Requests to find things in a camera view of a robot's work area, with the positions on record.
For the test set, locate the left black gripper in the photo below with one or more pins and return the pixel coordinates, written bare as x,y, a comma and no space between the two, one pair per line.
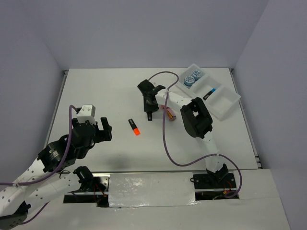
105,134

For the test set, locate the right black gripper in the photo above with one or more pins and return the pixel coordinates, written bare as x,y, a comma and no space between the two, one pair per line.
147,109

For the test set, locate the pink highlighter marker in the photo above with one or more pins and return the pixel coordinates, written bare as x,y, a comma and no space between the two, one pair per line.
149,116

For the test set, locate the orange highlighter marker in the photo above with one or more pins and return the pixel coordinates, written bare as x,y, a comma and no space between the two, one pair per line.
134,127

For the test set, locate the pink-capped tube of pens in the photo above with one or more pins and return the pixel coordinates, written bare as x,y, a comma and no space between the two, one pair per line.
170,113

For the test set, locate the blue slime jar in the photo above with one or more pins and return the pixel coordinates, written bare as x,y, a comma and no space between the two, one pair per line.
189,81
196,74

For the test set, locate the blue highlighter marker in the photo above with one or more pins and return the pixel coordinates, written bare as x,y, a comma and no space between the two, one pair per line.
206,96

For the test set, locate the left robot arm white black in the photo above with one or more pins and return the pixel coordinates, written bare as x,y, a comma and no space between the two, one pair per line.
44,181

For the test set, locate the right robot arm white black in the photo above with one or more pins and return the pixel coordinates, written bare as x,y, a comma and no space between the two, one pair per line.
196,118

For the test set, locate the white three-compartment tray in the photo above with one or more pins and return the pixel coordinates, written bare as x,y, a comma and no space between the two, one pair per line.
219,99

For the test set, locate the silver foil sheet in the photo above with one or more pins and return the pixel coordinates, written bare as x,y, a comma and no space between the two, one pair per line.
168,189

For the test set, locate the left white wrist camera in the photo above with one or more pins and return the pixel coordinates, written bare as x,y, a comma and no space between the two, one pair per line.
86,113

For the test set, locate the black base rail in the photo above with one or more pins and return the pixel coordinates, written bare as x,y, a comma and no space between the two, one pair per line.
206,187

